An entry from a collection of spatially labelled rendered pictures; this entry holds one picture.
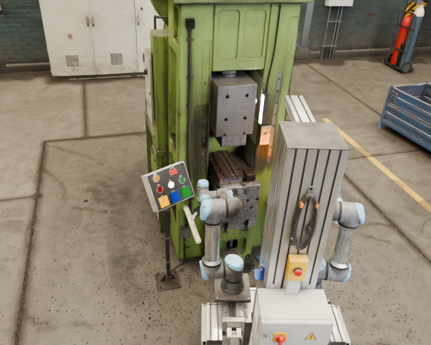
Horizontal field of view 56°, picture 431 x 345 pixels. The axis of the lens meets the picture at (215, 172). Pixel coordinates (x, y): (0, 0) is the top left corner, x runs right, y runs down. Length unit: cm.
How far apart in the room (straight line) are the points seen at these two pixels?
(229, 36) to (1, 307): 281
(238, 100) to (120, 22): 531
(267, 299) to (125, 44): 672
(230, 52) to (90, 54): 540
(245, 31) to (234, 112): 57
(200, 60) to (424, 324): 280
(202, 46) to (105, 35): 527
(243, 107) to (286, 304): 155
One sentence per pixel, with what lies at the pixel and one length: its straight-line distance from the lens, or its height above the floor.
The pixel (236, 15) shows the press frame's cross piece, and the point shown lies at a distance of 299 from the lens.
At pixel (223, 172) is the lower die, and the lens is 337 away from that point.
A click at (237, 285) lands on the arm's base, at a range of 258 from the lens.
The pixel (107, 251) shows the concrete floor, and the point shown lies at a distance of 413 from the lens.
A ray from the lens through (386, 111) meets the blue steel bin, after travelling 697.
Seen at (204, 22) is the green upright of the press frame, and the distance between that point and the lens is 293.
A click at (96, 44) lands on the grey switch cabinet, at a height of 68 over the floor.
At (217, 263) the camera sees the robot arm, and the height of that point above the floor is 107.
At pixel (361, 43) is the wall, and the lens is 1081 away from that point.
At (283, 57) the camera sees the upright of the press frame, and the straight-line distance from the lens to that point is 320.
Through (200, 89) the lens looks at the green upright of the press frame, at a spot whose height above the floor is 170.
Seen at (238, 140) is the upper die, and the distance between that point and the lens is 317.
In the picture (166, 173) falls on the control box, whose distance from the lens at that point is 301.
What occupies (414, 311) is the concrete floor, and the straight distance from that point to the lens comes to 405.
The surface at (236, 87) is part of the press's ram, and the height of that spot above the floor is 175.
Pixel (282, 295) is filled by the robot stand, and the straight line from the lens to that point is 211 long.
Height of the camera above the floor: 279
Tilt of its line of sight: 32 degrees down
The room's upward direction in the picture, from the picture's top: 3 degrees clockwise
